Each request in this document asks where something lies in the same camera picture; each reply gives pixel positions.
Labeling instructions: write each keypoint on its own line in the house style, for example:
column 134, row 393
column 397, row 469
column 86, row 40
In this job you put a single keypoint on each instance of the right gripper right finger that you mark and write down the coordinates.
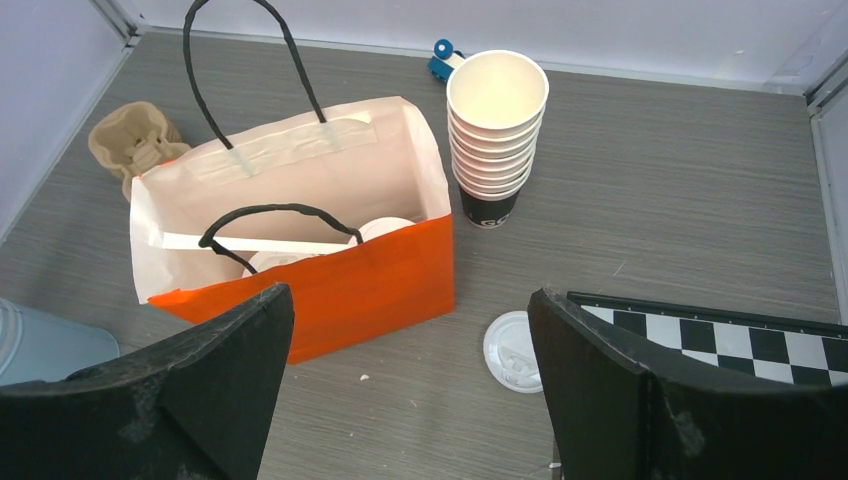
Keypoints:
column 623, row 407

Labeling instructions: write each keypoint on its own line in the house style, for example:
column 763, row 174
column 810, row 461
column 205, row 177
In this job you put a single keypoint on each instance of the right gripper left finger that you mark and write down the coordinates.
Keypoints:
column 196, row 405

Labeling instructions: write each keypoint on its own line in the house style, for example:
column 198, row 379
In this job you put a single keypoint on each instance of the orange paper bag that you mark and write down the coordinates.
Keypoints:
column 306, row 184

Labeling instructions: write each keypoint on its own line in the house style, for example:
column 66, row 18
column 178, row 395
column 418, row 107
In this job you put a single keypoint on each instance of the white plastic cup lid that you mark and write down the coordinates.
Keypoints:
column 382, row 226

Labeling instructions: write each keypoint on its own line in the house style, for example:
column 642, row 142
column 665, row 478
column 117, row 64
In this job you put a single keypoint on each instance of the black white checkerboard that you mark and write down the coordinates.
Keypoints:
column 774, row 348

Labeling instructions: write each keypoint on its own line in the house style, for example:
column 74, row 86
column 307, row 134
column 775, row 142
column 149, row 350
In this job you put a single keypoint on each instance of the blue plastic cup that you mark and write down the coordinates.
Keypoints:
column 39, row 346

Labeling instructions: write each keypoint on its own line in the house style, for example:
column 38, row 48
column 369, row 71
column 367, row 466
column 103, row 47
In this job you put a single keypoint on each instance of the cardboard cup carrier tray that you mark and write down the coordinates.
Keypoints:
column 133, row 139

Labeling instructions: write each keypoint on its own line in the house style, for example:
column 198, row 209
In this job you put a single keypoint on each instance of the stack of white paper cups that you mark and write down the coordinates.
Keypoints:
column 495, row 101

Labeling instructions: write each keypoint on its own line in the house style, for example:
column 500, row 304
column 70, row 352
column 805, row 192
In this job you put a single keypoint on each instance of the red blue toy car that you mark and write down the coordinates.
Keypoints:
column 444, row 60

